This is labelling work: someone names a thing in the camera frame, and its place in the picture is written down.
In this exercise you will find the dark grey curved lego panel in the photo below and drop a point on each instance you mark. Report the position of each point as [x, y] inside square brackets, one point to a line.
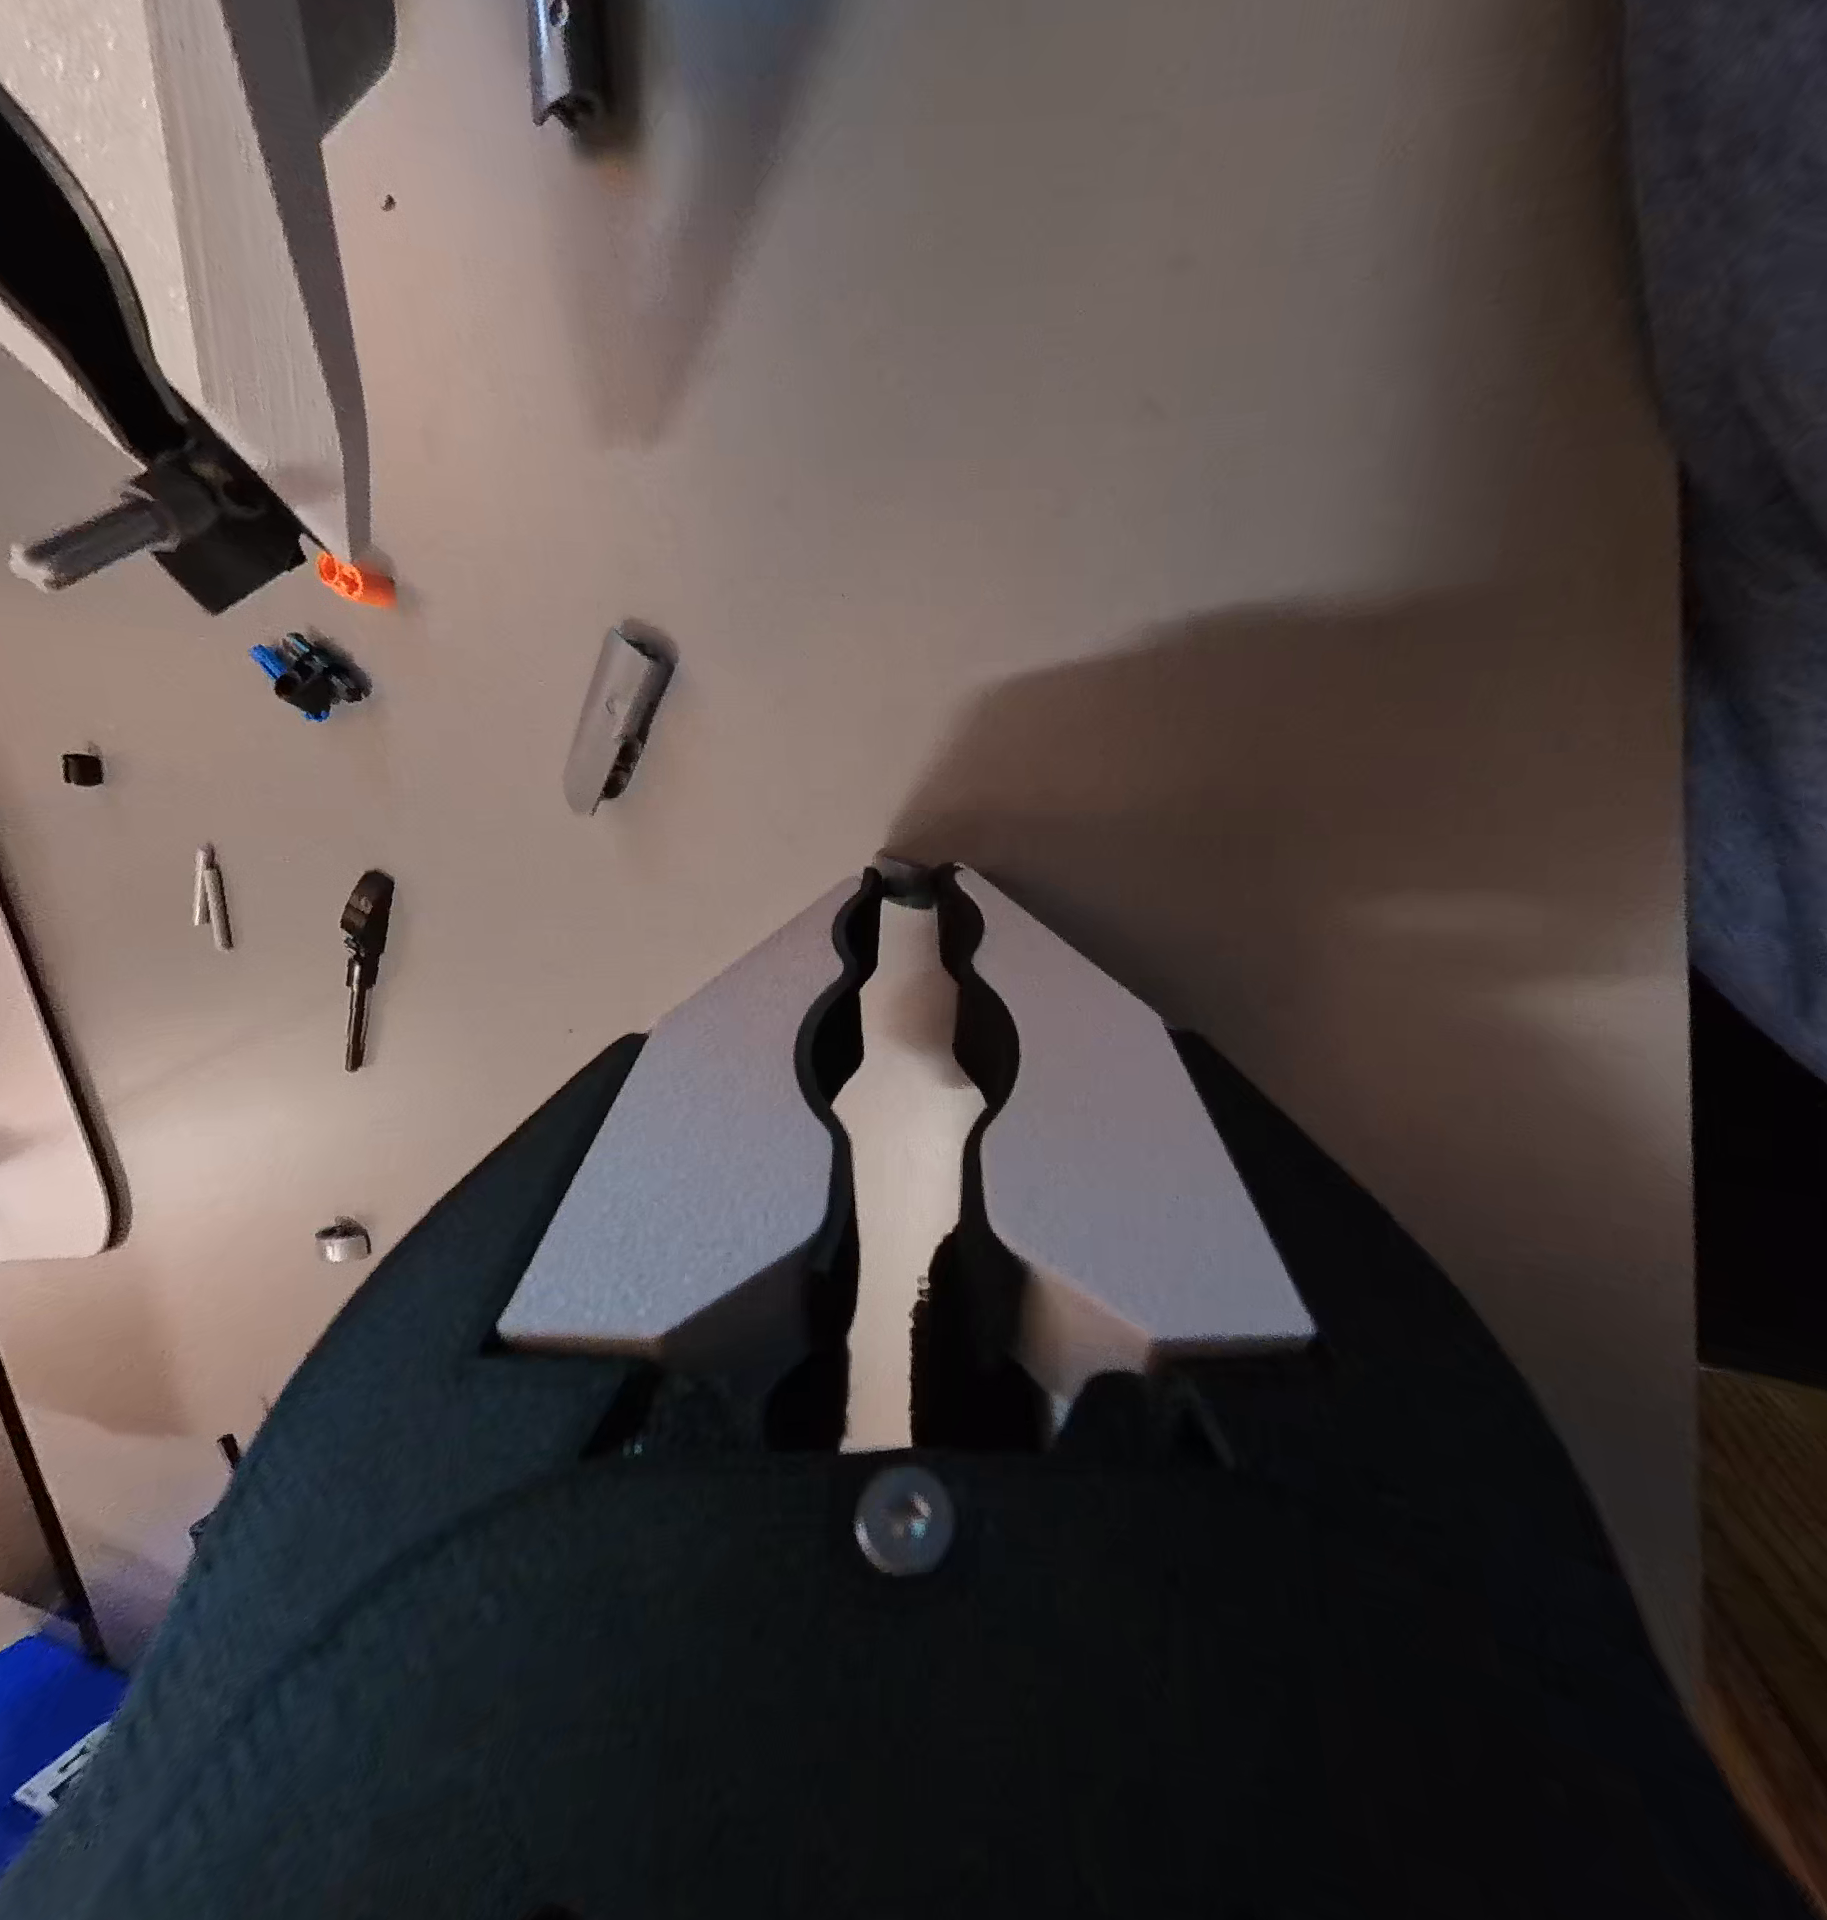
[566, 66]
[613, 721]

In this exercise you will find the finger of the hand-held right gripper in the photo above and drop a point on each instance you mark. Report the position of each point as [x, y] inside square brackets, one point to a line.
[208, 226]
[14, 360]

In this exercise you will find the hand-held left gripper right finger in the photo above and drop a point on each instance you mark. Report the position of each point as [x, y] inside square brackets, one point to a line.
[1152, 1201]

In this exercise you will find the white book stand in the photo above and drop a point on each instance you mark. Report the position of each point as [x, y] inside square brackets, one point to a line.
[43, 1140]

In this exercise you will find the grey lego bush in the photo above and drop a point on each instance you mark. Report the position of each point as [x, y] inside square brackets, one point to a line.
[342, 1241]

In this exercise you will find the black connector with blue pin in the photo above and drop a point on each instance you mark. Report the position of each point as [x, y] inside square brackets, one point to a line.
[314, 678]

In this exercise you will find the orange lego connector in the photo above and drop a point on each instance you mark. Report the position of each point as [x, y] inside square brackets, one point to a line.
[367, 586]

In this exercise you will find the black lego axle with connector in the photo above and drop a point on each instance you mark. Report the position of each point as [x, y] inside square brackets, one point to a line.
[370, 906]

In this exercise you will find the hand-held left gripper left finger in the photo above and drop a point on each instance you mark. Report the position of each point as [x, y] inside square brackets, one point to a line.
[674, 1201]

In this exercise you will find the dark grey lego connector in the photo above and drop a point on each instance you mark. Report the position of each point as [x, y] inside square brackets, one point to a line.
[229, 556]

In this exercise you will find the blue bin with white tag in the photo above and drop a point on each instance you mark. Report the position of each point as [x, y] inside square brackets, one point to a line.
[19, 1771]

